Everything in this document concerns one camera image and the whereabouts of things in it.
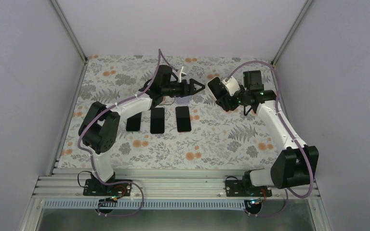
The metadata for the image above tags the floral table mat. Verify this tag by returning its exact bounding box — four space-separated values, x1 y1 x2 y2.
58 55 279 170

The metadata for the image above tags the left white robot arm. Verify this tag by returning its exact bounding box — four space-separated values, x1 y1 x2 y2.
77 64 206 195

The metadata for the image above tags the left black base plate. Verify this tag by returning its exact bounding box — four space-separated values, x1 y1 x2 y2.
82 179 132 197

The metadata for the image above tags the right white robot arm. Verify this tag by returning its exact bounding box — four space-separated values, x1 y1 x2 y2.
217 71 319 196

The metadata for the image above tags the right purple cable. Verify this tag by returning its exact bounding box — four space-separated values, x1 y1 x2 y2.
225 60 315 218

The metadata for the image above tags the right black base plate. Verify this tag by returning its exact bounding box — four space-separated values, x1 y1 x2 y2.
225 178 273 197

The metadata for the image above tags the purple cable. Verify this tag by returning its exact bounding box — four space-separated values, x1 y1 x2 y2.
78 48 183 218
225 60 315 218

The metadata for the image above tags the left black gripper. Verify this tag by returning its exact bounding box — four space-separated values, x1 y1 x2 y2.
162 79 205 98

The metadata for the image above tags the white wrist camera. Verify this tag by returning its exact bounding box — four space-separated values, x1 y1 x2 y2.
221 76 241 96
176 66 186 82

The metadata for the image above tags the aluminium rail frame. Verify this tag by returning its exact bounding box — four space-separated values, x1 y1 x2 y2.
20 168 331 231

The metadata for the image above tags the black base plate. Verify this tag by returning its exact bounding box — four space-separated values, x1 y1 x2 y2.
225 178 273 197
82 179 132 197

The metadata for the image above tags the lilac phone case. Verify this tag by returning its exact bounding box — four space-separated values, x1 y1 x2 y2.
175 96 192 105

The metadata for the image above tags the clear phone case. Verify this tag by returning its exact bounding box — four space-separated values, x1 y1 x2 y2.
128 87 144 101

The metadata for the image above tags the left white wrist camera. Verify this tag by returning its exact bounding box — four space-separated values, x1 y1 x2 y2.
176 66 186 82

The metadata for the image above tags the grey slotted cable duct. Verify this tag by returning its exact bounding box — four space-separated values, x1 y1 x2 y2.
42 198 245 210

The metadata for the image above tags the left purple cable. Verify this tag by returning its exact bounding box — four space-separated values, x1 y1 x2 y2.
78 48 183 218

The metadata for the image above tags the black phone from pink case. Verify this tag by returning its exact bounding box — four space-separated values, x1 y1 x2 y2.
150 107 165 134

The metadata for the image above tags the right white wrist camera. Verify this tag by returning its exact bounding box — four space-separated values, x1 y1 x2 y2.
221 76 241 96

